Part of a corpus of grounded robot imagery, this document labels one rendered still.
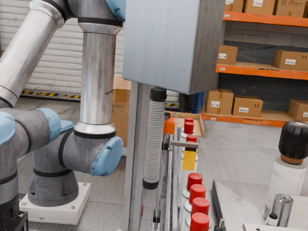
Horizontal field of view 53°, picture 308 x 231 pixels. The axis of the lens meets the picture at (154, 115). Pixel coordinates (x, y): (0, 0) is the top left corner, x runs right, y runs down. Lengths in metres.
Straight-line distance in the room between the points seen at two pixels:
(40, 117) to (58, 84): 4.74
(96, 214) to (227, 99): 3.78
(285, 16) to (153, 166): 4.20
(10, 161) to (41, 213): 0.41
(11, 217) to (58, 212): 0.29
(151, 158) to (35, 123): 0.23
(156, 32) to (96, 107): 0.31
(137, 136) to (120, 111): 0.63
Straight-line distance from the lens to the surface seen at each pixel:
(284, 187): 0.94
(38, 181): 0.97
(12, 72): 0.76
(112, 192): 1.11
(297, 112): 5.00
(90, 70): 0.81
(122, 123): 1.37
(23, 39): 0.80
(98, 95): 0.81
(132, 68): 0.64
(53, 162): 0.92
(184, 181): 0.92
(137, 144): 0.75
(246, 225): 0.48
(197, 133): 1.73
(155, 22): 0.60
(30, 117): 0.64
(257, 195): 1.12
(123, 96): 1.34
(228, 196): 1.07
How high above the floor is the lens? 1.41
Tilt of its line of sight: 17 degrees down
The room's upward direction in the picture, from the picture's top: 5 degrees clockwise
